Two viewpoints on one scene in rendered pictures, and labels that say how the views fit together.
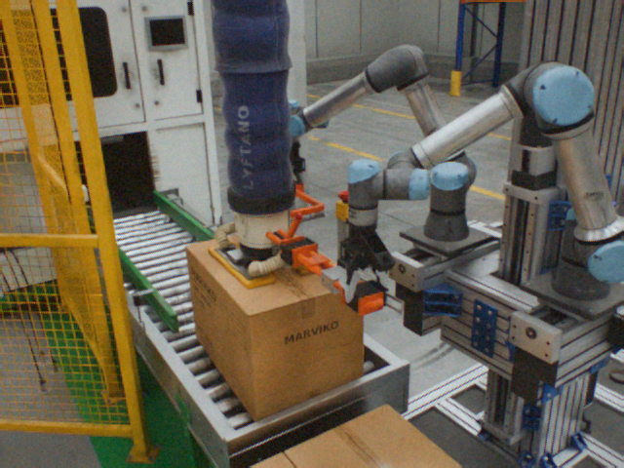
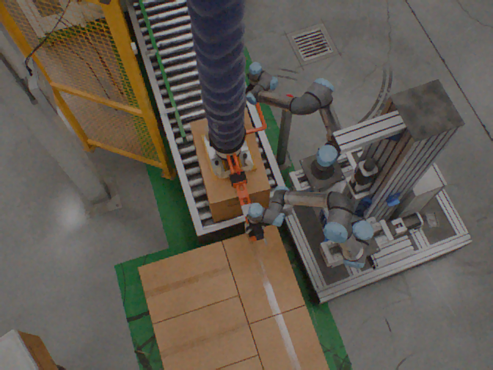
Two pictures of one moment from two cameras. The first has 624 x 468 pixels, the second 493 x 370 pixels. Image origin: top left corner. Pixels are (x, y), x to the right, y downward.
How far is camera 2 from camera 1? 2.30 m
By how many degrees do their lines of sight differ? 47
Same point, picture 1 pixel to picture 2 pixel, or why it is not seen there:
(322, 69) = not seen: outside the picture
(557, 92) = (331, 235)
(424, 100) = (325, 114)
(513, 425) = not seen: hidden behind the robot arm
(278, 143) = (233, 134)
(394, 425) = (273, 238)
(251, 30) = (219, 109)
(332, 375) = not seen: hidden behind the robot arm
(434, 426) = (309, 209)
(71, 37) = (125, 55)
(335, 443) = (244, 241)
